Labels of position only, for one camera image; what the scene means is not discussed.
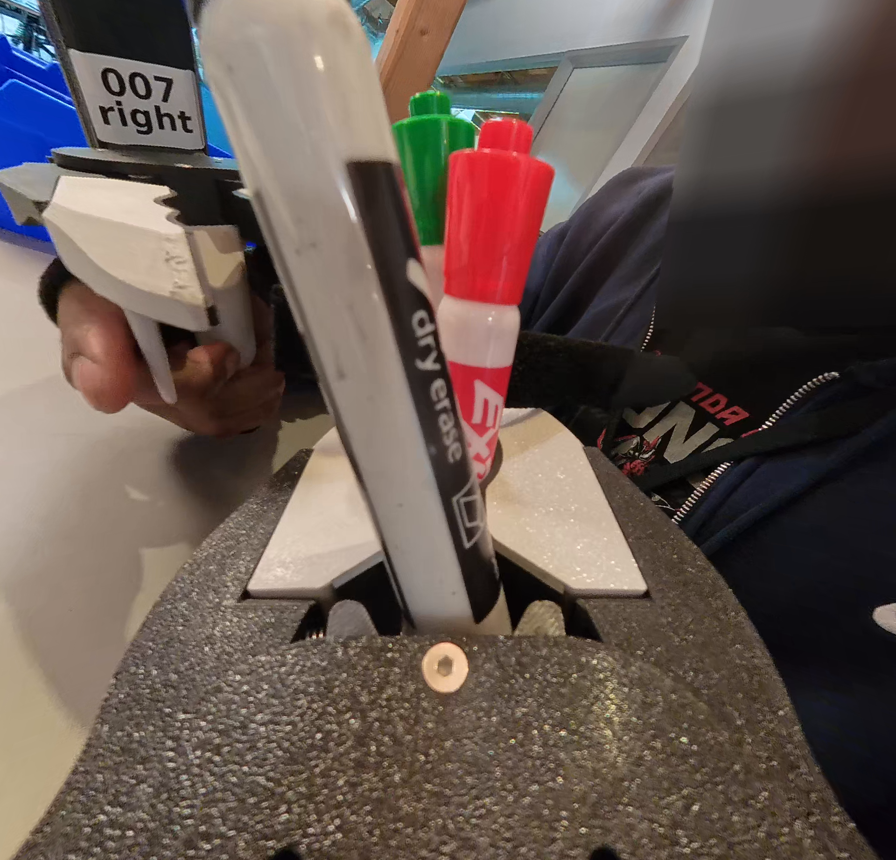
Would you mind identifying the red dry erase marker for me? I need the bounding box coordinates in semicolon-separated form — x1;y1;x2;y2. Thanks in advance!
440;117;557;484

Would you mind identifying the person's torso in navy hoodie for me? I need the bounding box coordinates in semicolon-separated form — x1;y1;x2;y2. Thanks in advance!
520;166;896;855

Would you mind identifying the person's right hand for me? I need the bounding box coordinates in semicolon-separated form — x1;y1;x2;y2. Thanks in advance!
59;282;287;436

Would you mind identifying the black hook-and-loop strap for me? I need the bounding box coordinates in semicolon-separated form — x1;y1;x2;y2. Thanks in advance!
503;330;695;414

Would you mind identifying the blue plastic bin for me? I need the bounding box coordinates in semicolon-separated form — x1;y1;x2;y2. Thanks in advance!
0;33;84;246

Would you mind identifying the green dry erase marker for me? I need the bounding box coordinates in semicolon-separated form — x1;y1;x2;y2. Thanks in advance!
391;91;478;309

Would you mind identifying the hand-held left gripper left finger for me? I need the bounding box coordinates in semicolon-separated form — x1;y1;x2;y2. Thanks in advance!
246;422;394;600

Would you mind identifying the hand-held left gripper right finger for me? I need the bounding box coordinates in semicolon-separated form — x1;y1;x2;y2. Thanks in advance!
482;407;649;600

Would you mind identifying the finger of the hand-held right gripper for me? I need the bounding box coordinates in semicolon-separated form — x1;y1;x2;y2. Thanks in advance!
41;174;212;406
188;225;258;370

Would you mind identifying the black dry erase marker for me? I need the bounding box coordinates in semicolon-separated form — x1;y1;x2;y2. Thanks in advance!
198;0;517;638

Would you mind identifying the wooden post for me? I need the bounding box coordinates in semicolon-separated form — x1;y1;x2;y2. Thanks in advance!
376;0;485;106

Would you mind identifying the grey framed glass panel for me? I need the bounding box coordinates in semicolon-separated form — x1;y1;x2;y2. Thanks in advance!
526;36;691;237

